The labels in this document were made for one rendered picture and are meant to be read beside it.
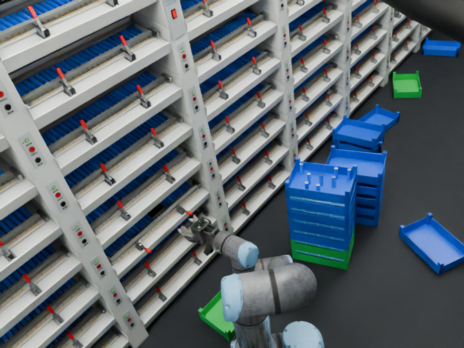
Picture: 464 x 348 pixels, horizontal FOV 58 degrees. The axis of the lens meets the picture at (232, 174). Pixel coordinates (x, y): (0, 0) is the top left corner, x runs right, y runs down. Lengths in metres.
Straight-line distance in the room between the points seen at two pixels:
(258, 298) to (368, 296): 1.23
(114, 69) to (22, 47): 0.33
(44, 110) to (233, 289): 0.82
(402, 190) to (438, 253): 0.50
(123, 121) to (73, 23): 0.40
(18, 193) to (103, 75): 0.49
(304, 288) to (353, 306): 1.11
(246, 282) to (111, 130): 0.82
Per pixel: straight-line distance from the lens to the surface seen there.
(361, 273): 2.34
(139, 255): 1.95
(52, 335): 1.88
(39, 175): 1.52
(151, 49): 1.69
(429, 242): 2.52
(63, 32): 1.46
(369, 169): 2.43
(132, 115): 1.68
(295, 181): 2.11
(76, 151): 1.59
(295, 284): 1.11
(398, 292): 2.30
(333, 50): 2.87
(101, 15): 1.53
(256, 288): 1.10
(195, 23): 1.84
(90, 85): 1.54
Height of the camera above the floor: 1.87
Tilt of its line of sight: 39 degrees down
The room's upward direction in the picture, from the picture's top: 12 degrees counter-clockwise
